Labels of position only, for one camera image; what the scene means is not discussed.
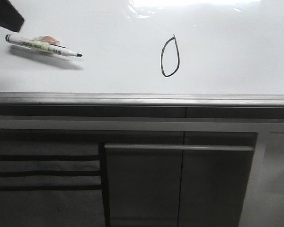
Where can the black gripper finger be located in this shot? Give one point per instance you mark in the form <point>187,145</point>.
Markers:
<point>10,18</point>

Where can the white black whiteboard marker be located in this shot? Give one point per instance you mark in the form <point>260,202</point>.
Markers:
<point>41,46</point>

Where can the white whiteboard with aluminium frame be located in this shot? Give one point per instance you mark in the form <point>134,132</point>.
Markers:
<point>148,52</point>

